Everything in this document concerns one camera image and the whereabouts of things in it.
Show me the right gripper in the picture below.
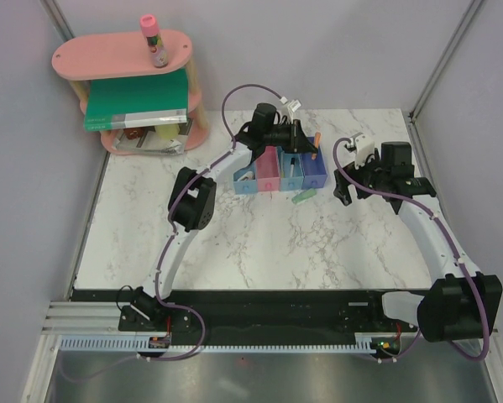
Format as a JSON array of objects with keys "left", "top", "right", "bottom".
[{"left": 333, "top": 148, "right": 390, "bottom": 206}]

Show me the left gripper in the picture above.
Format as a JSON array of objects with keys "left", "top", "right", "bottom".
[{"left": 264, "top": 120, "right": 317, "bottom": 155}]

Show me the orange highlighter marker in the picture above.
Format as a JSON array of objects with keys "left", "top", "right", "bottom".
[{"left": 312, "top": 132, "right": 322, "bottom": 160}]

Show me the black white pen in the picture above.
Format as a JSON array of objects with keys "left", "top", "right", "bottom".
[{"left": 286, "top": 156, "right": 298, "bottom": 178}]

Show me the dark blue plastic bin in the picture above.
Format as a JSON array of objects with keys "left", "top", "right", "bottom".
[{"left": 300, "top": 146, "right": 327, "bottom": 190}]

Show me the light blue bin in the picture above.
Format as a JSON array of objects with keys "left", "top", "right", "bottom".
[
  {"left": 277, "top": 147, "right": 303, "bottom": 191},
  {"left": 233, "top": 163, "right": 258, "bottom": 195}
]

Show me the pink plastic bin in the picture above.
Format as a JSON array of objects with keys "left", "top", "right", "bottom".
[{"left": 254, "top": 146, "right": 280, "bottom": 192}]

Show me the green eraser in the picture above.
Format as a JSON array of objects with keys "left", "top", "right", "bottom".
[{"left": 291, "top": 188, "right": 317, "bottom": 205}]

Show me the pink capped bottle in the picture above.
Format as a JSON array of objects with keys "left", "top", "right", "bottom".
[{"left": 139, "top": 14, "right": 168, "bottom": 68}]

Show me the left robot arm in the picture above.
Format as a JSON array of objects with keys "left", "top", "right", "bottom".
[{"left": 130, "top": 100, "right": 317, "bottom": 330}]

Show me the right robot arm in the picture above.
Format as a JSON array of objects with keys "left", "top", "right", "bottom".
[{"left": 333, "top": 136, "right": 503, "bottom": 343}]

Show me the yellow cup on shelf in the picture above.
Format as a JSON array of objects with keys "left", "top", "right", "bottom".
[{"left": 155, "top": 123, "right": 180, "bottom": 141}]

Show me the green book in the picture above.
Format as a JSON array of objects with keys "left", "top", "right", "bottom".
[{"left": 84, "top": 69, "right": 188, "bottom": 132}]

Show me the brown toy on shelf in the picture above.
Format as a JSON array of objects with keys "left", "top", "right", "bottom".
[{"left": 123, "top": 128, "right": 144, "bottom": 140}]

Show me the pink wooden shelf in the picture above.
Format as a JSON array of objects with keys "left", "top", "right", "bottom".
[{"left": 52, "top": 29, "right": 209, "bottom": 155}]

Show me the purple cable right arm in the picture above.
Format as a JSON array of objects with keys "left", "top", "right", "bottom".
[{"left": 333, "top": 137, "right": 490, "bottom": 364}]

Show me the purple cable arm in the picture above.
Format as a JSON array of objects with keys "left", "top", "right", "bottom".
[
  {"left": 60, "top": 83, "right": 290, "bottom": 381},
  {"left": 333, "top": 137, "right": 490, "bottom": 364}
]

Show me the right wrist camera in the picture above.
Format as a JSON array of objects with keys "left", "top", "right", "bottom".
[{"left": 345, "top": 132, "right": 375, "bottom": 170}]

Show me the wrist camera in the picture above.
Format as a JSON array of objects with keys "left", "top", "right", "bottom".
[
  {"left": 285, "top": 99, "right": 301, "bottom": 121},
  {"left": 345, "top": 132, "right": 375, "bottom": 170}
]

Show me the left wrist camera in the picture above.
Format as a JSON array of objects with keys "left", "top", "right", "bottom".
[{"left": 285, "top": 99, "right": 301, "bottom": 121}]

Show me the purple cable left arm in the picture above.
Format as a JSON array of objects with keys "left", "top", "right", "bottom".
[{"left": 60, "top": 83, "right": 290, "bottom": 381}]

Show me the aluminium frame post right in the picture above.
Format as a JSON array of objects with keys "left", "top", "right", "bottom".
[{"left": 406, "top": 0, "right": 486, "bottom": 125}]

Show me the aluminium frame post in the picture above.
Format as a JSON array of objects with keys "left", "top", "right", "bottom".
[
  {"left": 406, "top": 0, "right": 486, "bottom": 125},
  {"left": 40, "top": 0, "right": 75, "bottom": 41}
]

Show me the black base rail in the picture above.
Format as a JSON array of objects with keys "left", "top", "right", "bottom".
[{"left": 116, "top": 287, "right": 473, "bottom": 349}]

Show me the white cable duct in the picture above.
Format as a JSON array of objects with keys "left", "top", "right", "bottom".
[{"left": 58, "top": 332, "right": 394, "bottom": 354}]

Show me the aluminium frame post left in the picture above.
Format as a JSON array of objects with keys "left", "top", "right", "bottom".
[{"left": 40, "top": 0, "right": 75, "bottom": 41}]

